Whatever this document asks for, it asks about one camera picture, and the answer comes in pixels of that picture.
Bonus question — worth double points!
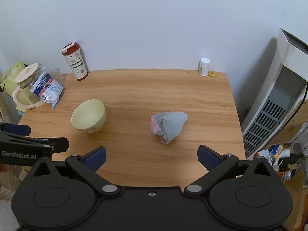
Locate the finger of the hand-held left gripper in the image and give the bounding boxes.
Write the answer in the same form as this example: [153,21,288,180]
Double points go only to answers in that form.
[0,123,31,136]
[36,137,70,154]

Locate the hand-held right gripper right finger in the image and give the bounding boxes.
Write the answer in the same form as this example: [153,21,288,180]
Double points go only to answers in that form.
[184,145,277,196]

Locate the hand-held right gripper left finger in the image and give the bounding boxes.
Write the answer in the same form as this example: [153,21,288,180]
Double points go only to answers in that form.
[30,146,122,198]

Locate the pale yellow bowl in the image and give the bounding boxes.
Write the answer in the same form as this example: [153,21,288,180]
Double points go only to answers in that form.
[71,99,106,134]

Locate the grey and pink cloth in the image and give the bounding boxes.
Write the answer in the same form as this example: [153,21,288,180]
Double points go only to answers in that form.
[150,111,188,145]

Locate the glass pitcher with cream lid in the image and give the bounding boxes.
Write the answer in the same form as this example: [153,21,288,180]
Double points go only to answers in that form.
[12,63,52,109]

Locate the blue and pink printed packet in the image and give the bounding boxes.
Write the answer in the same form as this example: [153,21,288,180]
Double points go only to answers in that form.
[31,71,54,97]

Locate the white and blue printed packet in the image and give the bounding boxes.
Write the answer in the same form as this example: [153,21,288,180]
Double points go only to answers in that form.
[40,78,66,110]

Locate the light green bag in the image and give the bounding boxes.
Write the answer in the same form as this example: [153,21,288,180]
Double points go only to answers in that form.
[0,62,28,93]

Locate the clear glass cup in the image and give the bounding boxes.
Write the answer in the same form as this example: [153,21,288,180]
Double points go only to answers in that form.
[49,68,64,85]

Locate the blue and yellow small box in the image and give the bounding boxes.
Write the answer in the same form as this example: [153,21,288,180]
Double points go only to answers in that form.
[268,144,285,156]

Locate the white labelled bottle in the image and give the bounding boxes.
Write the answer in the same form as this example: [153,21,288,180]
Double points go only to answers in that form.
[62,42,88,81]

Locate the open brown cardboard box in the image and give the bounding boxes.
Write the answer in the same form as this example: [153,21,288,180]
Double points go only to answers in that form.
[283,170,308,231]

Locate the white tower heater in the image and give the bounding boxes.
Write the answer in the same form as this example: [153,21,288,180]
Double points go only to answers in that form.
[241,28,308,160]

